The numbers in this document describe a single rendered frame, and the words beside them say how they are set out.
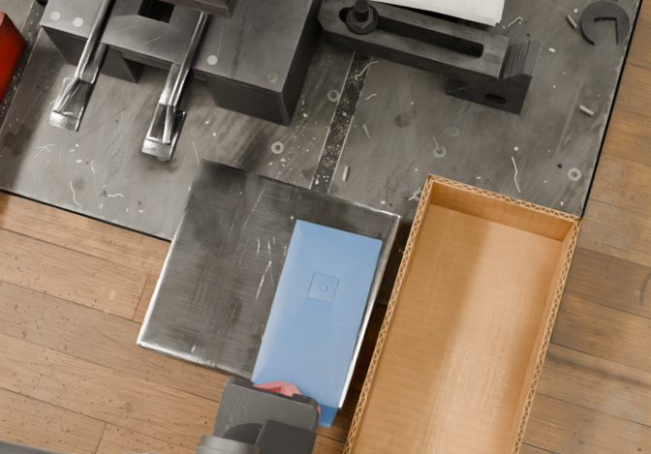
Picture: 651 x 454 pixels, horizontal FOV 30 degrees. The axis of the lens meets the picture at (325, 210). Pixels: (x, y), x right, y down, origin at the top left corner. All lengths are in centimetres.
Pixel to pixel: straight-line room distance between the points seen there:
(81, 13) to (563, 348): 46
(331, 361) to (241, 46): 25
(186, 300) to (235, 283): 4
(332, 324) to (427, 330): 8
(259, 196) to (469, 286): 18
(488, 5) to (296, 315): 29
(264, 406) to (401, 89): 32
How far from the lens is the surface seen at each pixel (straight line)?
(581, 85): 104
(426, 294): 97
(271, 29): 95
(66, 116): 96
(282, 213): 97
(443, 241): 98
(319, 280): 95
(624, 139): 103
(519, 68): 94
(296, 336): 95
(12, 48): 106
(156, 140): 93
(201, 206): 98
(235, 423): 84
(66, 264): 101
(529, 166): 101
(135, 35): 97
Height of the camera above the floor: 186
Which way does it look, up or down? 75 degrees down
